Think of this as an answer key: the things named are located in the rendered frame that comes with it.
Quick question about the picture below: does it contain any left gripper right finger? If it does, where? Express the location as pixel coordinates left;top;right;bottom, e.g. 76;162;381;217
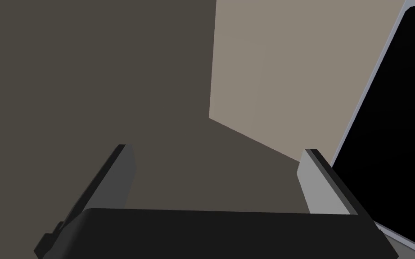
297;148;368;216

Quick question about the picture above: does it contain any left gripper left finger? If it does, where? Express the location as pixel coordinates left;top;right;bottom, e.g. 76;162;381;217
63;143;137;225

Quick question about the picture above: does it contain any black window with grey frame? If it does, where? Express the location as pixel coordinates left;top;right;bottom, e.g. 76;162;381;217
331;0;415;255

